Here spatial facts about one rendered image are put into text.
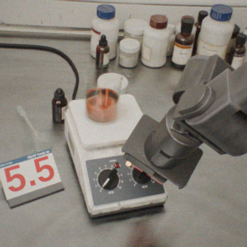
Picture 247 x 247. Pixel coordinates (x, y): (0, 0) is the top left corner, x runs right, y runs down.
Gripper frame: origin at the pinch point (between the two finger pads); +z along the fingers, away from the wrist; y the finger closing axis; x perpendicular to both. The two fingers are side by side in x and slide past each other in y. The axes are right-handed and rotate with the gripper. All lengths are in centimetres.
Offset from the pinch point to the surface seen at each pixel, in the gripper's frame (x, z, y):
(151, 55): -31.8, 21.1, 10.2
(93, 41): -28.1, 23.6, 23.1
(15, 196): 13.3, 7.2, 15.0
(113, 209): 7.9, 2.4, 0.9
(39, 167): 7.4, 7.1, 14.7
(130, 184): 3.5, 1.4, 0.7
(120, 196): 5.9, 1.5, 1.1
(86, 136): 0.7, 1.1, 10.7
